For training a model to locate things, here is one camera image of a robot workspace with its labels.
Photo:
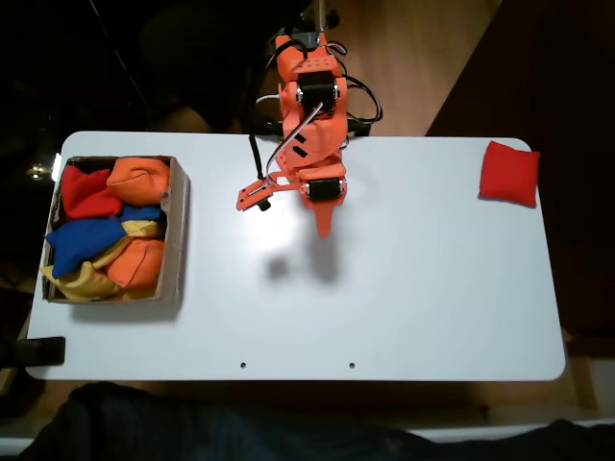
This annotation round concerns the red bean bag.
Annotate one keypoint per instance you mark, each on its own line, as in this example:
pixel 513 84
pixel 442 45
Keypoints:
pixel 509 175
pixel 86 197

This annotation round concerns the cardboard box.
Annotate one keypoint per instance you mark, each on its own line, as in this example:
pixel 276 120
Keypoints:
pixel 175 240

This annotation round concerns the orange bean bag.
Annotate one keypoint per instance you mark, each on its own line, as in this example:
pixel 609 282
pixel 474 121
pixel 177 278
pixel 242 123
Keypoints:
pixel 137 264
pixel 139 182

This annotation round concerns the yellow bean bag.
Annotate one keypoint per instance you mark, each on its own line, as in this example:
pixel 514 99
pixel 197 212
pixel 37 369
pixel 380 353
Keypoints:
pixel 139 228
pixel 81 285

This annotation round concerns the blue bean bag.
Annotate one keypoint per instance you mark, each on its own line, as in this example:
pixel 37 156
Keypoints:
pixel 81 240

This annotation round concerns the person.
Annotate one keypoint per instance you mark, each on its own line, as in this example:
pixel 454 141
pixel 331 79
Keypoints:
pixel 192 432

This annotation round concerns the dark brown furniture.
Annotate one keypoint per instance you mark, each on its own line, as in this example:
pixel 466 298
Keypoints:
pixel 576 96

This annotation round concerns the small shiny metal object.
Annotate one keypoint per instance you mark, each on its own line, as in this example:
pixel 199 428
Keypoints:
pixel 36 171

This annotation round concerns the black table clamp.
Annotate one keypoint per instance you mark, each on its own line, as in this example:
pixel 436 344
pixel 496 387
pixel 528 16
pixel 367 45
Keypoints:
pixel 38 350

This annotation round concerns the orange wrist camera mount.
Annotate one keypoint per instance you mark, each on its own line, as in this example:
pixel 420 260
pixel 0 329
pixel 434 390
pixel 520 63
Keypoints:
pixel 250 197

